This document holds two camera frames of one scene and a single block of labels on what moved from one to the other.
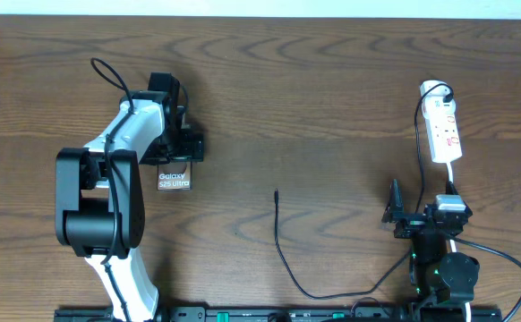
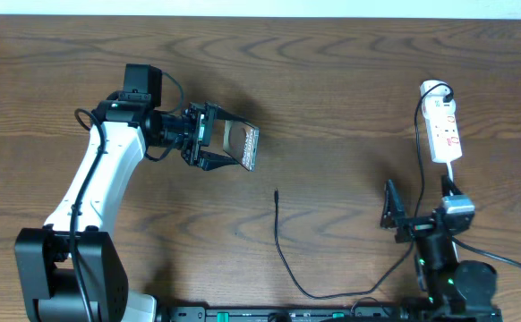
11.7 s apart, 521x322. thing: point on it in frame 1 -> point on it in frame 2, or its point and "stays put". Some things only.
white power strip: [443, 132] stays put
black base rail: [280, 314] stays put
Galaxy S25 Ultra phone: [175, 175] -> [241, 143]
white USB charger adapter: [437, 96] stays put
